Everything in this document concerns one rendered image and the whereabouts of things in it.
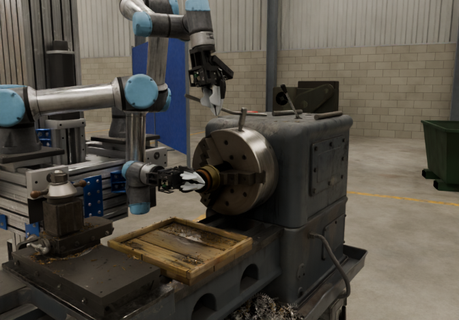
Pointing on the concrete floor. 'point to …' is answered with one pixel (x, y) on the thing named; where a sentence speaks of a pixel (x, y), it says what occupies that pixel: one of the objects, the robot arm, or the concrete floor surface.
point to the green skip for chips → (442, 154)
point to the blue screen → (181, 81)
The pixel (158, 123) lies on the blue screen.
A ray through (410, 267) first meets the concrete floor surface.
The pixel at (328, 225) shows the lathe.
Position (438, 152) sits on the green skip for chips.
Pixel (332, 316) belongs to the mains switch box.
